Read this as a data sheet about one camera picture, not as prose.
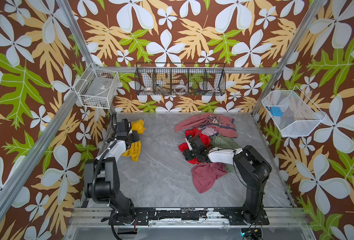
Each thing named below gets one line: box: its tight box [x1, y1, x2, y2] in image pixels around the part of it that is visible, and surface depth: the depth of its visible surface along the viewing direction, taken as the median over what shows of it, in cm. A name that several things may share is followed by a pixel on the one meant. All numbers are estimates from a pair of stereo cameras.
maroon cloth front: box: [192, 162, 228, 194], surface depth 86 cm
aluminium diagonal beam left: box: [0, 91, 83, 213], surface depth 60 cm
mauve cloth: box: [201, 127, 218, 137], surface depth 103 cm
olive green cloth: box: [210, 133, 242, 149], surface depth 94 cm
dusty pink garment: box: [174, 112, 238, 139], surface depth 110 cm
